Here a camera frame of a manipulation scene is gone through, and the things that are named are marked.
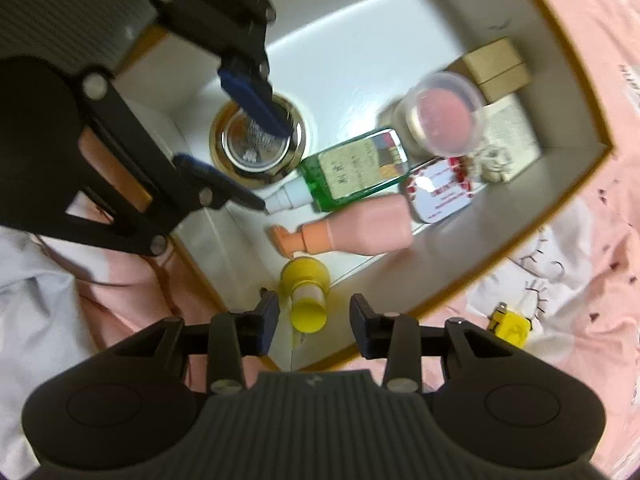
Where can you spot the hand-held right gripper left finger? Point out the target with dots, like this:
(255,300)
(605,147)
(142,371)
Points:
(267,325)

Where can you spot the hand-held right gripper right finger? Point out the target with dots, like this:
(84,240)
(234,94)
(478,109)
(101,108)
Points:
(362,327)

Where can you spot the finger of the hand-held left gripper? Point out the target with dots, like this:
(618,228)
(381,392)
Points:
(215,180)
(255,100)

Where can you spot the small yellow bottle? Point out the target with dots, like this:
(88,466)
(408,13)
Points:
(306,310)

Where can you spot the round metal tin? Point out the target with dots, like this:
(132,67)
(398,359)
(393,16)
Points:
(250,157)

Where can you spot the pink pump bottle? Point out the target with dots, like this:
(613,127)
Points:
(365,227)

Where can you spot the orange-rimmed cardboard box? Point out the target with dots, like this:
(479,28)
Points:
(350,35)

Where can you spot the green spray bottle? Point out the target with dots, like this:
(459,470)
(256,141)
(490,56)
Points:
(350,170)

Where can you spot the red white labelled packet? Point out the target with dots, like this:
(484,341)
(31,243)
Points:
(440,192)

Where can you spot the white cloth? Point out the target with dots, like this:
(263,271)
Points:
(40,310)

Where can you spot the beige ribbed box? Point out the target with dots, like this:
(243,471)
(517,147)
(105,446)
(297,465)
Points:
(492,62)

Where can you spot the white printed paper box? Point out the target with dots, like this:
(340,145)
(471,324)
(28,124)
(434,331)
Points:
(515,130)

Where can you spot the pink printed blanket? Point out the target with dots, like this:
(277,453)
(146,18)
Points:
(590,210)

